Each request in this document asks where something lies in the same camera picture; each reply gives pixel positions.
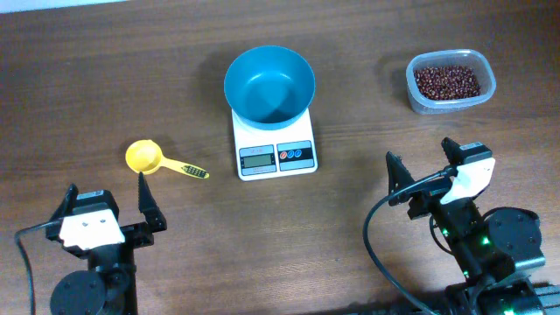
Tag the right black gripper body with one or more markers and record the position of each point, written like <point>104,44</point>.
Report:
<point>423,201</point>

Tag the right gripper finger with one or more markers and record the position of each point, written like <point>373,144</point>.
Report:
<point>398,178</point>
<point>452,151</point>

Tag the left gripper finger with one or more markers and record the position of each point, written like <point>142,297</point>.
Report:
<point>149,207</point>
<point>67,204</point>

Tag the yellow measuring scoop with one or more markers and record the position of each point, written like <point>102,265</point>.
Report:
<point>147,157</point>

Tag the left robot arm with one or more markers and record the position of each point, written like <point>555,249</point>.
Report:
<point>106,286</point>

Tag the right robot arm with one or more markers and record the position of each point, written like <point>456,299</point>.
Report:
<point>497,251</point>

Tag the white digital kitchen scale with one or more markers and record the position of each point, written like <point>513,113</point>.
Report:
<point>268,154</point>

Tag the blue plastic bowl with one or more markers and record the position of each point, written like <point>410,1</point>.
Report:
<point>269,87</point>

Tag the red beans pile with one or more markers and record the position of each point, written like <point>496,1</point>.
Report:
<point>446,83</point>

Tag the clear plastic bean container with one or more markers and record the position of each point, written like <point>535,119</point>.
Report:
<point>469,58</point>

